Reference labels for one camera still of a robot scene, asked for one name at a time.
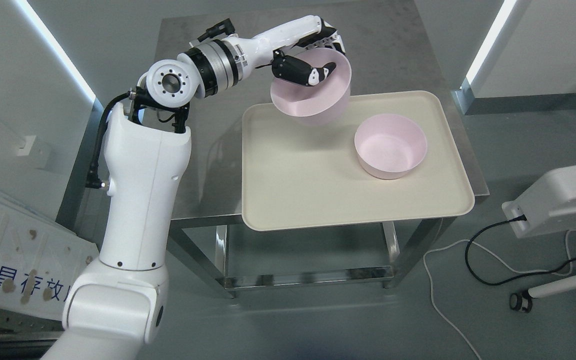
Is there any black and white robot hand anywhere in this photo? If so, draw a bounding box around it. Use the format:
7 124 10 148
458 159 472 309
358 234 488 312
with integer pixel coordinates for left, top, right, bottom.
270 16 346 87

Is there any pink bowl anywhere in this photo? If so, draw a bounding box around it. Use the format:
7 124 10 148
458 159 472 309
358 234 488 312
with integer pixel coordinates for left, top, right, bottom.
270 47 352 126
353 112 428 180

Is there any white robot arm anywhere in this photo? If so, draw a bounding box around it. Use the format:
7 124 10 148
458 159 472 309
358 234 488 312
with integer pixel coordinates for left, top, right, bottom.
42 14 345 360

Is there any stainless steel table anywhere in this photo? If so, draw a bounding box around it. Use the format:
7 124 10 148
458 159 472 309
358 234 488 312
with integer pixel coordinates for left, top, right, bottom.
155 0 490 299

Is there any beige plastic tray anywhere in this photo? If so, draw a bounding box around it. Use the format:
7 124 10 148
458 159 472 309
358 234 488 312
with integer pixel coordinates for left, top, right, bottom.
241 90 475 231

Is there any white machine on stand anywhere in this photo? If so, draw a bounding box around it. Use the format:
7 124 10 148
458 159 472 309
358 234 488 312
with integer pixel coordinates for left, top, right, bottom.
502 165 576 239

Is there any white stand leg with caster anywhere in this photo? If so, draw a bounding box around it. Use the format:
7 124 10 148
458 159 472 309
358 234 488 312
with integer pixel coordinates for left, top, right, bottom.
509 275 576 313

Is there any white signboard with blue text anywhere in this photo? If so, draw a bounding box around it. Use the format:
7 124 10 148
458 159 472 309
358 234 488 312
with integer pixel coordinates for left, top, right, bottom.
0 192 99 321

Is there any black power cable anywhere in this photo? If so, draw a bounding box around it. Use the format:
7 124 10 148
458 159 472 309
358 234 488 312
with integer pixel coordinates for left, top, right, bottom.
464 214 576 286

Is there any white wall socket box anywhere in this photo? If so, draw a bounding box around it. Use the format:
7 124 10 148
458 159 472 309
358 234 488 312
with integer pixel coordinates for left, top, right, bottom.
16 136 53 170

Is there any white floor cable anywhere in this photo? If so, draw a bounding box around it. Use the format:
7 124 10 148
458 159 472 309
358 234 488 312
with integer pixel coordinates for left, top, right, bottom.
422 229 576 360

